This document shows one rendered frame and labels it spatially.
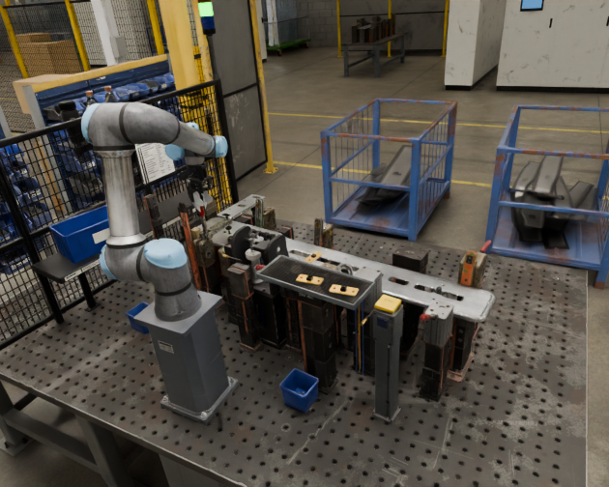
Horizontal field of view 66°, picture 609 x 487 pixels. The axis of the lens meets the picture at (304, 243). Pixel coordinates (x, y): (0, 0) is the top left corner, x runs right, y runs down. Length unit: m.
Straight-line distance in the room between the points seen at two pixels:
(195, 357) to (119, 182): 0.59
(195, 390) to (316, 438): 0.43
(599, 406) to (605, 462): 0.34
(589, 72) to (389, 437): 8.36
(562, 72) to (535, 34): 0.79
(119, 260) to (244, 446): 0.71
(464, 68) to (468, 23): 0.73
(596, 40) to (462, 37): 2.07
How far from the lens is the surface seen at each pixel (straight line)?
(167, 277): 1.48
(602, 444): 2.79
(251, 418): 1.74
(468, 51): 9.50
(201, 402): 1.74
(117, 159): 1.49
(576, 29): 9.37
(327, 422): 1.70
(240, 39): 5.24
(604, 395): 3.02
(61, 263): 2.25
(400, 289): 1.75
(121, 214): 1.52
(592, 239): 4.12
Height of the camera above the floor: 2.00
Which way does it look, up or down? 29 degrees down
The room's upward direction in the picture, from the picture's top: 5 degrees counter-clockwise
